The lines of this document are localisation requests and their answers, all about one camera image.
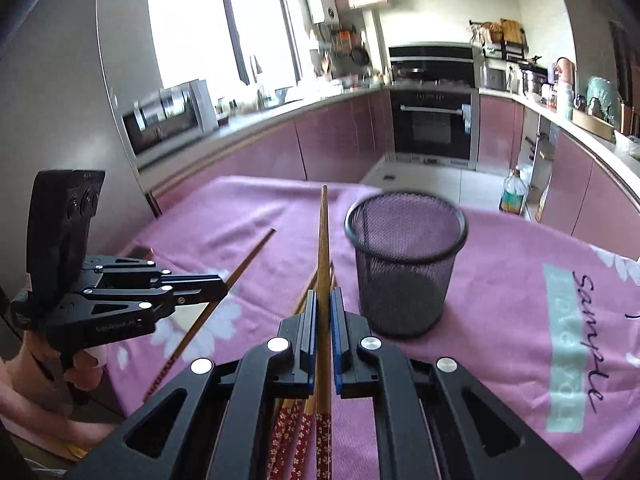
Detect black range hood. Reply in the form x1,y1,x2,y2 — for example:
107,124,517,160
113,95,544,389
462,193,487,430
388,42,476,88

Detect person's left hand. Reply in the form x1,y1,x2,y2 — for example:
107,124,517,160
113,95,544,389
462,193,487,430
1,332,116,450

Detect black built-in oven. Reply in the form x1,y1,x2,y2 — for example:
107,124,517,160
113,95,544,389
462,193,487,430
390,87,480,169

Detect pink base cabinets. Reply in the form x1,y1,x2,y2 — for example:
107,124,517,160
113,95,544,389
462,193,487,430
141,89,639,258

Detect white water heater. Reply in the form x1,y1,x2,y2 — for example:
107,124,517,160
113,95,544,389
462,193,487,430
307,0,340,25

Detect pink floral tablecloth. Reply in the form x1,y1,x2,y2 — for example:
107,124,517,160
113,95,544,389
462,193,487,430
130,178,639,479

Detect white microwave oven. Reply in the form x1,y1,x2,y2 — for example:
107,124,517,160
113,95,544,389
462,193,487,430
122,79,218,169

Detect black wall rack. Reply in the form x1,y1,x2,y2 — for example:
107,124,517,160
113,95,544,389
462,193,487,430
469,18,528,62

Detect black mesh cup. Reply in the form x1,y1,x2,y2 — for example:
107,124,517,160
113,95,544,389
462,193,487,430
344,190,469,340

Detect lone wooden chopstick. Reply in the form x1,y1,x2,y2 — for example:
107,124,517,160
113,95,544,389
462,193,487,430
142,228,276,403

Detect pink thermos jug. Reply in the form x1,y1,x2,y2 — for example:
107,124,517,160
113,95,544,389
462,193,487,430
554,56,575,88

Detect kitchen window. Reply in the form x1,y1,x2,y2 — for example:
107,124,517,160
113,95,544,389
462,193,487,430
148,0,302,99

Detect oil bottle on floor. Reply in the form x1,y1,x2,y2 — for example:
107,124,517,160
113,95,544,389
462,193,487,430
499,168,527,216

